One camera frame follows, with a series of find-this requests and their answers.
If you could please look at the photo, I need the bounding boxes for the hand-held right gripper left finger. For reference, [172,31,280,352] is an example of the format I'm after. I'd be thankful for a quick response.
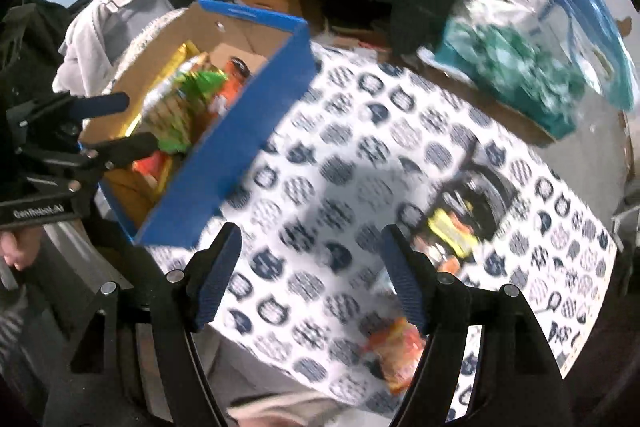
[70,222,243,427]

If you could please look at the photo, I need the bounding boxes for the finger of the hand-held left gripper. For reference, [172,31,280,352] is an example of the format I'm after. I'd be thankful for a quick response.
[7,93,131,128]
[17,132,160,180]

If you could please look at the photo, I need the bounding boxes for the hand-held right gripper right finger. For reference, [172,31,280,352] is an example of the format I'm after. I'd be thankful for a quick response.
[381,224,566,427]

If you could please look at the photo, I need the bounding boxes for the red snack packet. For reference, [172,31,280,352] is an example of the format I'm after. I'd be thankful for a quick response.
[131,152,173,195]

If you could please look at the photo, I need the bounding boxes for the green snack packet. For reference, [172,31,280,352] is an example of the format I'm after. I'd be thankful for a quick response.
[137,69,228,155]

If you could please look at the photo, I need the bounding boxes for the orange flame print packet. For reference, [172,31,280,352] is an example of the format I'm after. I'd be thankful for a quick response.
[360,317,428,395]

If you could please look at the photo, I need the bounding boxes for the long yellow snack packet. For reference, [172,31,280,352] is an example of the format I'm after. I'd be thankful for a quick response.
[150,41,208,80]

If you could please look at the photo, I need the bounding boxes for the blue cardboard box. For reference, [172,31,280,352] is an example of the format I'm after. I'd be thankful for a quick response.
[79,0,317,250]

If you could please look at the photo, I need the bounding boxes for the orange packet with black end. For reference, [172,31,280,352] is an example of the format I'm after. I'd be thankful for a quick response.
[212,57,251,112]

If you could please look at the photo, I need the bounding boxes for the white and black snack packet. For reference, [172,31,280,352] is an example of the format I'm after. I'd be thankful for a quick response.
[445,159,518,238]

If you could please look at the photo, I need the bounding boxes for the person's left hand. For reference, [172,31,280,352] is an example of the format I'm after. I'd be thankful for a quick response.
[0,229,43,273]

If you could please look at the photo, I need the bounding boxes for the dark cloth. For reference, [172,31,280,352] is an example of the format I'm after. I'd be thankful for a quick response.
[0,0,83,108]

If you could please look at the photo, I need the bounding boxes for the light grey fleece robe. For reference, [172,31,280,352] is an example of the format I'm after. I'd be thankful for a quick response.
[57,0,176,95]

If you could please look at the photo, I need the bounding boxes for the cat print tablecloth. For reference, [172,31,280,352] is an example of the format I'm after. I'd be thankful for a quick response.
[145,42,618,423]

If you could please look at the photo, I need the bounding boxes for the brown cardboard tray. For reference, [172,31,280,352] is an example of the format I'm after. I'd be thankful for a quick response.
[417,49,558,148]

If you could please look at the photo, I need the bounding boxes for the pile of teal plastic bags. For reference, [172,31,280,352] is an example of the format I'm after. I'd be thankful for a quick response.
[435,14,588,140]

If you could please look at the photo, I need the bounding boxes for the white plastic bag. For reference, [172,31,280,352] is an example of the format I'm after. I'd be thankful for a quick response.
[450,0,541,38]

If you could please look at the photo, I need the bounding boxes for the blue plastic bag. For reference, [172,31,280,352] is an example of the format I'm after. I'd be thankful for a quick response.
[537,0,640,112]

